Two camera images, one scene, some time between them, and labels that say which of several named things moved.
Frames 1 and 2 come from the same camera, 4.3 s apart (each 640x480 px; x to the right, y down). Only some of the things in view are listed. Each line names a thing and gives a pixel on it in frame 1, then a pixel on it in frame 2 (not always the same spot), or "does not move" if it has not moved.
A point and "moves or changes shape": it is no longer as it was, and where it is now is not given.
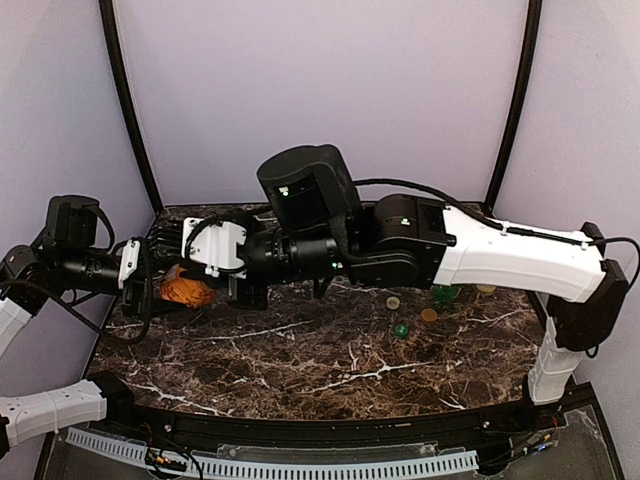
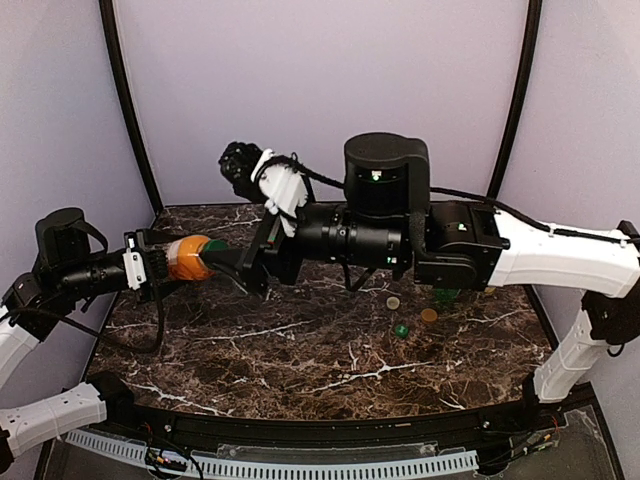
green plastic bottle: x=447 y=293 does not move
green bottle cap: x=401 y=330 does not move
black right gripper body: x=235 y=288 -> x=258 y=260
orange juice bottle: x=179 y=287 moves or changes shape
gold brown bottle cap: x=429 y=315 does not move
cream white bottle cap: x=392 y=302 does not move
